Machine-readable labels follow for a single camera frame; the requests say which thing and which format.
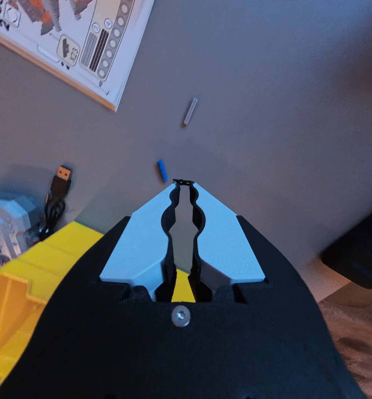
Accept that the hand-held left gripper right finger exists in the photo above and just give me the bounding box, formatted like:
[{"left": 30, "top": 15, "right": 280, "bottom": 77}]
[{"left": 188, "top": 182, "right": 265, "bottom": 302}]

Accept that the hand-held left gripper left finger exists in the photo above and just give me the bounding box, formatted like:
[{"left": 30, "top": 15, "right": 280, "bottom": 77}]
[{"left": 99, "top": 183, "right": 181, "bottom": 302}]

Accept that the yellow plastic bin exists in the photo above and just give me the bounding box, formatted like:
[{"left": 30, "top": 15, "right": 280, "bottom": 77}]
[{"left": 0, "top": 221, "right": 196, "bottom": 388}]

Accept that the grey battery hub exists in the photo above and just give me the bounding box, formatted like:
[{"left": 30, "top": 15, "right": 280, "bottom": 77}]
[{"left": 0, "top": 196, "right": 39, "bottom": 275}]

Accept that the short grey axle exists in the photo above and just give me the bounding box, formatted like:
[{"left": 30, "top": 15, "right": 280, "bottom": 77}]
[{"left": 183, "top": 98, "right": 198, "bottom": 126}]

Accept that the open instruction booklet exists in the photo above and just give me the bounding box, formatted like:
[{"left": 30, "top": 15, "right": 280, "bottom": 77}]
[{"left": 0, "top": 0, "right": 155, "bottom": 112}]

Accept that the black USB cable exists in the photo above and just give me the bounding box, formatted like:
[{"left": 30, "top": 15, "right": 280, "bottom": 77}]
[{"left": 38, "top": 165, "right": 73, "bottom": 241}]

